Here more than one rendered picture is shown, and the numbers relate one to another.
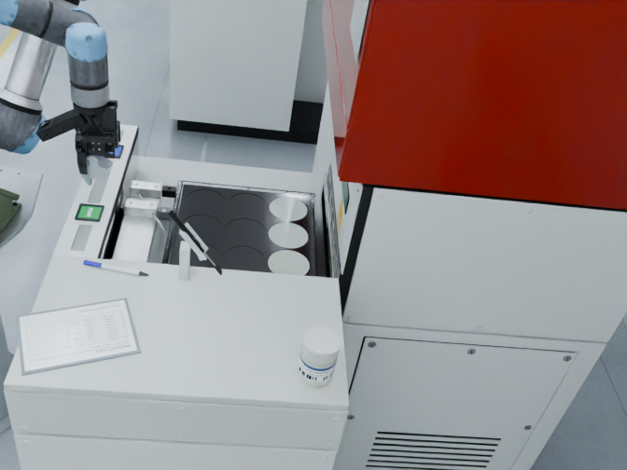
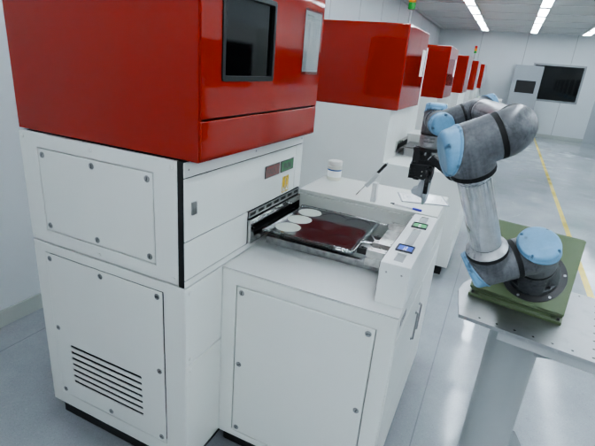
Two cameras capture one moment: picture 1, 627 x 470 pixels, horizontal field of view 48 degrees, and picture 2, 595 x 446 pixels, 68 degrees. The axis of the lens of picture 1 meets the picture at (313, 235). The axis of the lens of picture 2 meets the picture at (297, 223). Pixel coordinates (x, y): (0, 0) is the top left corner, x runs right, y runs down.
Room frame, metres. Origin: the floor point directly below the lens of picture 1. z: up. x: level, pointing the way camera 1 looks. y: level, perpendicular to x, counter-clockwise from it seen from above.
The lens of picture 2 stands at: (2.80, 0.95, 1.51)
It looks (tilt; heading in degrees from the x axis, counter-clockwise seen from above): 20 degrees down; 212
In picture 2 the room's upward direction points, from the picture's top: 5 degrees clockwise
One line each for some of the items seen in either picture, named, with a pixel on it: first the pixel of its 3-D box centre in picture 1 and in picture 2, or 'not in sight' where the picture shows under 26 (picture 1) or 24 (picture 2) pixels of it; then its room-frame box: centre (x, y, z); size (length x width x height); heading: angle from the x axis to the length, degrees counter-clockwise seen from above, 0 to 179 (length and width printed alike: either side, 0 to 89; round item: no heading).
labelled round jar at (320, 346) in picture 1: (318, 356); (335, 170); (0.88, -0.05, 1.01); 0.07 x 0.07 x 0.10
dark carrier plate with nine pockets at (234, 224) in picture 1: (245, 231); (323, 226); (1.34, 0.17, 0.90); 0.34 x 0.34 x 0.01; 9
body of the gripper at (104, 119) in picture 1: (96, 126); (423, 163); (1.23, 0.49, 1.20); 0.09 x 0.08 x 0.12; 99
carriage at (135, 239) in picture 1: (136, 236); (388, 247); (1.28, 0.43, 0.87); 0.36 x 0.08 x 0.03; 9
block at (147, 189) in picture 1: (146, 188); (378, 254); (1.44, 0.45, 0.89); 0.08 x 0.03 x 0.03; 99
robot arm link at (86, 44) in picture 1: (87, 55); (434, 119); (1.23, 0.50, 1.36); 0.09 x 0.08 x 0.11; 27
